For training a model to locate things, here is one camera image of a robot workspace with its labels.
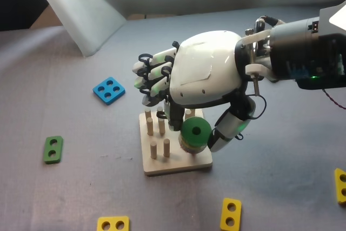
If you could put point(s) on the yellow four-hole square block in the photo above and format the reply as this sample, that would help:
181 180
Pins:
113 220

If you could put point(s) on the yellow two-hole rectangular block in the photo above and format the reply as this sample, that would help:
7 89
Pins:
230 214

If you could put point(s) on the blue four-hole square block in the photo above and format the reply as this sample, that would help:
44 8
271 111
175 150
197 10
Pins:
109 85

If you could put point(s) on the grey table cloth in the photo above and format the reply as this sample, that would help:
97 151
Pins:
270 187

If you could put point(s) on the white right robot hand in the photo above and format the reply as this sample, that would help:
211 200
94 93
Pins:
202 71

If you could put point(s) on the yellow three-hole triangle block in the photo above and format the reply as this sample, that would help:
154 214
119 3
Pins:
340 185

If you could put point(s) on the green two-hole rectangular block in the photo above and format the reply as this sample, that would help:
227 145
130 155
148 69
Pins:
53 148

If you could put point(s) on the wooden peg board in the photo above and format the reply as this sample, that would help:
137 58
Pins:
173 164

